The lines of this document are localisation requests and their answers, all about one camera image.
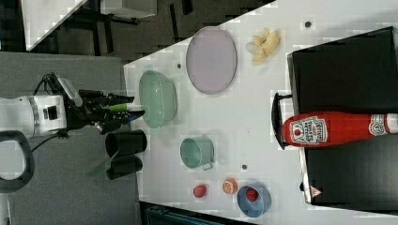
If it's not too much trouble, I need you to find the green tipped gripper finger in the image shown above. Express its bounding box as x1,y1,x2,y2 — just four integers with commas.
106,103,142,112

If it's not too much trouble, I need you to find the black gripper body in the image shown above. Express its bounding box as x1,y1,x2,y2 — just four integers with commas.
65,90,126,135

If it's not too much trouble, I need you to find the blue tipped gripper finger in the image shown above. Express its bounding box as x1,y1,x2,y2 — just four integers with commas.
121,110,145,123

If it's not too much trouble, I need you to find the red ketchup bottle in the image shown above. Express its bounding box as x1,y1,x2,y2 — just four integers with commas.
282,112,398,148

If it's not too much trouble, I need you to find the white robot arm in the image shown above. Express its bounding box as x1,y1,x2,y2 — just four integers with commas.
1,90,145,139

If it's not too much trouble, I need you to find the black utensil holder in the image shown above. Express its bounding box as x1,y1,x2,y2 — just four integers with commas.
105,129,147,157

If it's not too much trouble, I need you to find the green colander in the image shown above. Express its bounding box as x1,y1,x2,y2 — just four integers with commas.
139,70,177,128

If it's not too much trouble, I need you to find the green slotted spatula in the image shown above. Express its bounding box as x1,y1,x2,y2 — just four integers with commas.
87,152,118,177

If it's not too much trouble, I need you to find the green mug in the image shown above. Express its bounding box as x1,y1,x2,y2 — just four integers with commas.
180,135,214,171

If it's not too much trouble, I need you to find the lilac round plate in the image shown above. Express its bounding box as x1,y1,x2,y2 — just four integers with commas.
186,26,237,95

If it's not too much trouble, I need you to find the red toy strawberry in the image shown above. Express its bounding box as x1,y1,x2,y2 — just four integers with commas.
192,185,207,198

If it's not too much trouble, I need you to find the toy orange half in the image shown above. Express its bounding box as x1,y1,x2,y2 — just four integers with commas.
222,178,237,194

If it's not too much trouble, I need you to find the red berry in bowl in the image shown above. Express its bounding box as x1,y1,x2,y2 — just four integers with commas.
246,187,258,202

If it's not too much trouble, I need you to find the peeled toy banana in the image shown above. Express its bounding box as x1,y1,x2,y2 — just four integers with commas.
245,28,280,65

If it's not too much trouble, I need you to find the blue bowl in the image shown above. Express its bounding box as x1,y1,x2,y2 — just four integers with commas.
237,184,271,218

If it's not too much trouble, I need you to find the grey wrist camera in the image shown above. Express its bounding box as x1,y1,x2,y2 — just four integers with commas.
58,78,83,107

